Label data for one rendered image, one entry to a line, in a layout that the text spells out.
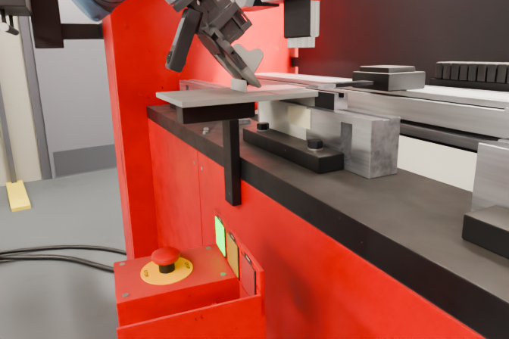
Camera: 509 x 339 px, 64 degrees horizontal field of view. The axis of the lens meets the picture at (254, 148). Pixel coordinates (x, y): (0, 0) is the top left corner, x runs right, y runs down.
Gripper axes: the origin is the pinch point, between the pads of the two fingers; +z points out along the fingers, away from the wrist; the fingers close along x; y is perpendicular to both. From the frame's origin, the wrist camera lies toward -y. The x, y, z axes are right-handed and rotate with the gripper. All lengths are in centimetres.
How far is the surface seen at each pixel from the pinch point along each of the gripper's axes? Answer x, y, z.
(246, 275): -34.4, -24.1, 5.7
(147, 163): 83, -31, 22
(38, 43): 135, -28, -38
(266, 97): -10.8, -1.7, 0.5
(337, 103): -14.7, 6.7, 9.6
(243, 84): -3.1, -1.4, -1.6
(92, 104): 315, -42, 15
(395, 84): -6.9, 23.3, 21.2
